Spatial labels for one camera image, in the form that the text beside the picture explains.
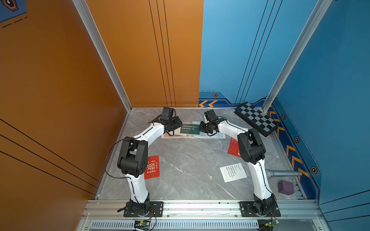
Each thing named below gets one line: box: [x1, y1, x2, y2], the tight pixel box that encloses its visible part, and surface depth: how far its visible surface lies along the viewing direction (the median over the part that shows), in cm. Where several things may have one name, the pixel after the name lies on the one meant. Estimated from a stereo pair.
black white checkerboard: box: [233, 101, 280, 138], surface depth 111 cm
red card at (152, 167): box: [144, 155, 160, 180], surface depth 89 cm
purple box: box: [277, 180, 295, 196], surface depth 78 cm
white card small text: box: [219, 162, 248, 183], surface depth 88 cm
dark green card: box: [180, 123, 200, 135], surface depth 106 cm
